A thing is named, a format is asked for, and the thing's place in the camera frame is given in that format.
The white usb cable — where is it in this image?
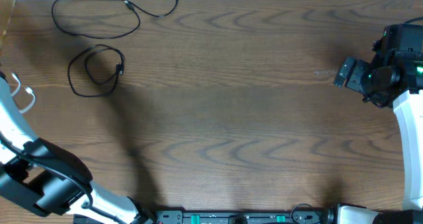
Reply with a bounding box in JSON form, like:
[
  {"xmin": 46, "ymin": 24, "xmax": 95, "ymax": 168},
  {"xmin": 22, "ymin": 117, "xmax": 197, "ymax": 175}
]
[{"xmin": 9, "ymin": 72, "xmax": 36, "ymax": 114}]

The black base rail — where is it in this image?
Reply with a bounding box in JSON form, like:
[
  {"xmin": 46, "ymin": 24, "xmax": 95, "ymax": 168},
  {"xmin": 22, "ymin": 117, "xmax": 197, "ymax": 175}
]
[{"xmin": 72, "ymin": 204, "xmax": 406, "ymax": 224}]

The long black usb cable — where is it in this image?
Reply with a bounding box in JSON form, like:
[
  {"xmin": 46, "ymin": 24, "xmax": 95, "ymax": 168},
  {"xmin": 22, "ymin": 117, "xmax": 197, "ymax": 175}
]
[{"xmin": 51, "ymin": 0, "xmax": 180, "ymax": 40}]

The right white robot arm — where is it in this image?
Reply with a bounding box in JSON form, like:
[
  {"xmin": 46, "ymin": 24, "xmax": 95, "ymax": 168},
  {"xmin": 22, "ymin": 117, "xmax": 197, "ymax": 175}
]
[{"xmin": 324, "ymin": 19, "xmax": 422, "ymax": 223}]

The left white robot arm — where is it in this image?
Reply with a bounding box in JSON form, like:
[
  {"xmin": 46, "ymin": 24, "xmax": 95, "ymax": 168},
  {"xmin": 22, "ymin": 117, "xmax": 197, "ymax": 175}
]
[{"xmin": 1, "ymin": 75, "xmax": 157, "ymax": 223}]

